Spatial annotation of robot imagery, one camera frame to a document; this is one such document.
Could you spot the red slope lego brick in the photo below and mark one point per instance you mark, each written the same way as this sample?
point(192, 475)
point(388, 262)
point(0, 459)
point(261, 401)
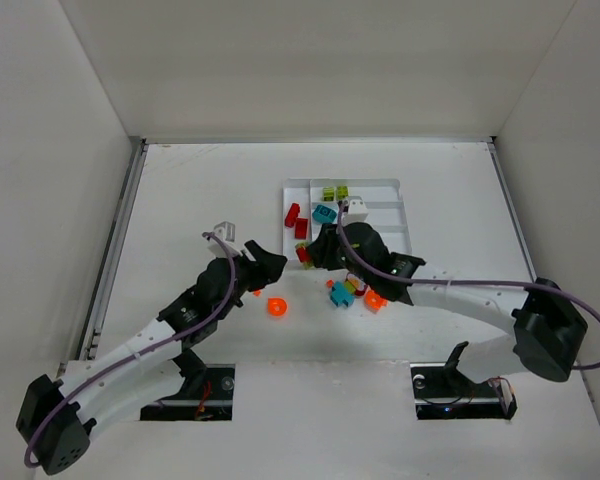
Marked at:
point(292, 215)

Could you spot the red flower lego brick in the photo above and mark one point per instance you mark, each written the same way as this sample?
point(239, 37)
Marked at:
point(359, 288)

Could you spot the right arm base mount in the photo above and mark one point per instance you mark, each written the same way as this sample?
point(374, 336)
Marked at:
point(441, 392)

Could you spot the teal rounded lego brick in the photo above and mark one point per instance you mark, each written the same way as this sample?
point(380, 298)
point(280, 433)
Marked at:
point(323, 214)

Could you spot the white compartment tray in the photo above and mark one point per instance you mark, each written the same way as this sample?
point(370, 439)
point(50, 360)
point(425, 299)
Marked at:
point(382, 198)

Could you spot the orange round lego right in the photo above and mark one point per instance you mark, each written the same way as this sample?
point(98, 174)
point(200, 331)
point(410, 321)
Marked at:
point(374, 302)

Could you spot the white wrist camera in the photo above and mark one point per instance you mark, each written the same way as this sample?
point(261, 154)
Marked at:
point(355, 210)
point(222, 235)

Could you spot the orange round lego left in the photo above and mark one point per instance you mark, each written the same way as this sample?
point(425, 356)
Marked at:
point(277, 307)

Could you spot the teal stepped lego brick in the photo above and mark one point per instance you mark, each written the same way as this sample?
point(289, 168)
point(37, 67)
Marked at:
point(340, 296)

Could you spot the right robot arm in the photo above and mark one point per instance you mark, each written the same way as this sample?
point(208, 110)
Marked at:
point(541, 331)

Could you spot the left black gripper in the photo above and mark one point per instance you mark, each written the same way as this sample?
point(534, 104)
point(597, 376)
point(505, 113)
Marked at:
point(253, 261)

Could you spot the green lego under flower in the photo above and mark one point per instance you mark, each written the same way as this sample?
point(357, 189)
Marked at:
point(350, 287)

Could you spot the orange round lego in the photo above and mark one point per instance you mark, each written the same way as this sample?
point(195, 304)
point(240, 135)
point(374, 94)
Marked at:
point(277, 307)
point(374, 302)

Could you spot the green square lego brick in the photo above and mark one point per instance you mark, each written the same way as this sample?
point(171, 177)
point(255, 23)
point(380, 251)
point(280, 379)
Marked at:
point(342, 192)

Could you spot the small green lego brick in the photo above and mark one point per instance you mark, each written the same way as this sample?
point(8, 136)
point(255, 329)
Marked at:
point(328, 194)

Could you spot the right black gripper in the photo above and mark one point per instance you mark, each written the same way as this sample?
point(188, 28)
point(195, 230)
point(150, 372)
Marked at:
point(330, 248)

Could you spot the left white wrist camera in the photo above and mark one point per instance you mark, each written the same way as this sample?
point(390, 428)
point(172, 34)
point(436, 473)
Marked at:
point(222, 235)

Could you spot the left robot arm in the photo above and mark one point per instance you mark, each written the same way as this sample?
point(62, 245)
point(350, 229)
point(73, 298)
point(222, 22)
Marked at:
point(59, 419)

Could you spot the red arch lego brick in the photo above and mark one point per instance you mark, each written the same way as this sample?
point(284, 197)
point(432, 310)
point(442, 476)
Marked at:
point(301, 228)

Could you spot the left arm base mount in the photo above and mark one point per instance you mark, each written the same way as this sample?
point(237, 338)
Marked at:
point(207, 396)

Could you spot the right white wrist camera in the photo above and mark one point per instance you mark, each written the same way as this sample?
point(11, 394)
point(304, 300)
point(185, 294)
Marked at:
point(355, 210)

